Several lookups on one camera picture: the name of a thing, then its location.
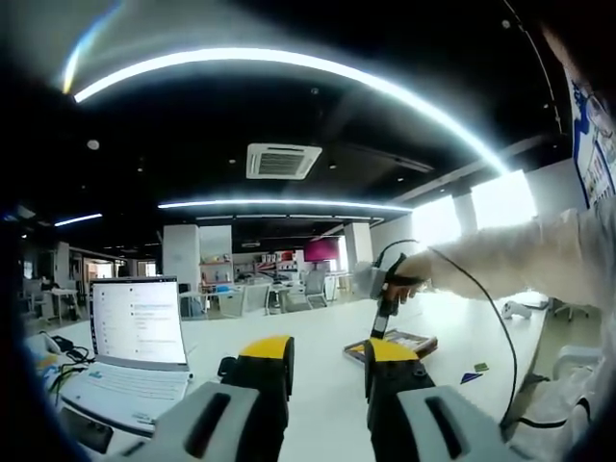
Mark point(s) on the pink display screen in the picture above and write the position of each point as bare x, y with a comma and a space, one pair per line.
321, 250

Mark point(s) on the blue triangle tangram piece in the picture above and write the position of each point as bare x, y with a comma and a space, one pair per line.
471, 378

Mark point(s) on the green tangram piece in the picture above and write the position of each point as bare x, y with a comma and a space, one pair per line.
481, 367

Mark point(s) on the person's right hand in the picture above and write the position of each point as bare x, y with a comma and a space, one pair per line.
413, 272

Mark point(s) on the straight ceiling light strip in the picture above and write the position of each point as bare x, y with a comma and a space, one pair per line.
289, 202

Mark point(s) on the short ceiling light strip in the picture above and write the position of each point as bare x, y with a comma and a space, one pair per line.
79, 219

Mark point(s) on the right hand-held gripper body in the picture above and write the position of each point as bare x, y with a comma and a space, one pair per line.
380, 281

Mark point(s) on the tangram pattern sheet board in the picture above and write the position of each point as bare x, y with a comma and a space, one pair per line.
409, 344

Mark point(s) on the grey mesh office chair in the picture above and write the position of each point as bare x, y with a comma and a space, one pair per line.
316, 286

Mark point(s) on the blue wall poster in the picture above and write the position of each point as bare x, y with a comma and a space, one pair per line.
594, 178

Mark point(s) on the long curved ceiling light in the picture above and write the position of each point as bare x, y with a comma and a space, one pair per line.
231, 52

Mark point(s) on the white game controller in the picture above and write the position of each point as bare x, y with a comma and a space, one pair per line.
515, 310

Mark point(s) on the small black key fob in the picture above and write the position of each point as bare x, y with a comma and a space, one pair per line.
225, 368

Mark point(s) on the silver laptop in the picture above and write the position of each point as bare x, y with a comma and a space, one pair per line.
139, 313

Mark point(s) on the ceiling air conditioner unit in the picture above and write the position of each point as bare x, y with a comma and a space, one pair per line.
284, 161

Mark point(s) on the person's head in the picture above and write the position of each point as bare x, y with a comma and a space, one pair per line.
597, 72

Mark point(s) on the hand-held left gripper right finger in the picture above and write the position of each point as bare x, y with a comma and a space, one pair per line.
385, 399

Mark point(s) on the white office desk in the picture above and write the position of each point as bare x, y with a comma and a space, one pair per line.
226, 298

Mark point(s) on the colourful paper stack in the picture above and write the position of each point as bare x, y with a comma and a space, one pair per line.
44, 369

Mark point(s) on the shelf with colourful items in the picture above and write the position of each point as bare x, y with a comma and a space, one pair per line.
215, 273

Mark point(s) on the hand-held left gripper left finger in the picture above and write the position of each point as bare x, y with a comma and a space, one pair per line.
269, 380

